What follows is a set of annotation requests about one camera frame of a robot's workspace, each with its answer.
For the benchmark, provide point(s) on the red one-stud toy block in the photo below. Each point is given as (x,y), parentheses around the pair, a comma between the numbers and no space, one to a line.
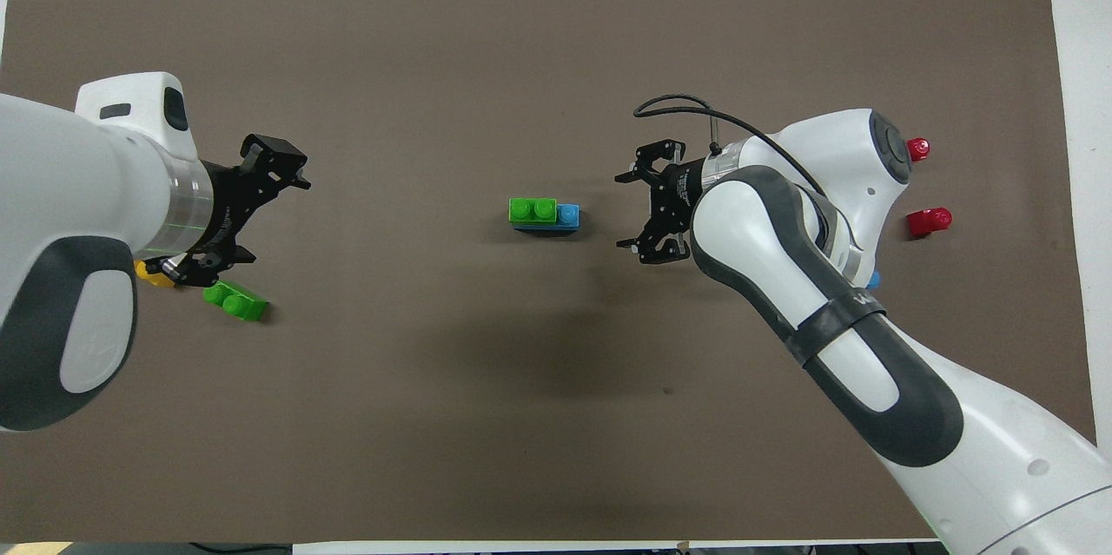
(929,222)
(918,148)

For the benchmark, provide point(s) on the yellow two-stud toy block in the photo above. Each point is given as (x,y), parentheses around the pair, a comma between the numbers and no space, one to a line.
(149,275)

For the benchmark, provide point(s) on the green two-stud toy block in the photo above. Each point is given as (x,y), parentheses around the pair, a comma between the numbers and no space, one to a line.
(532,209)
(234,301)

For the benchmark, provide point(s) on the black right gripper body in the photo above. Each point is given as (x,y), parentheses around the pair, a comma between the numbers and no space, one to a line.
(682,194)

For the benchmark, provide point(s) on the brown table mat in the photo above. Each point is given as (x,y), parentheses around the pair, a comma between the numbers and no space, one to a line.
(486,416)

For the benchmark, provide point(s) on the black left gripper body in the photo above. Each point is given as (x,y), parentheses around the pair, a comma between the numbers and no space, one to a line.
(230,203)

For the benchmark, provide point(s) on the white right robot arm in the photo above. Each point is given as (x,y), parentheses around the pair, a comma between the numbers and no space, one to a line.
(869,364)

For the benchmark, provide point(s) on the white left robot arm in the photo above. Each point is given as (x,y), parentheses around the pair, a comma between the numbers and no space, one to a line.
(78,234)

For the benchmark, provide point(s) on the blue three-stud toy block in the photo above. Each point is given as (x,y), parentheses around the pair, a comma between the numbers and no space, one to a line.
(568,216)
(874,280)

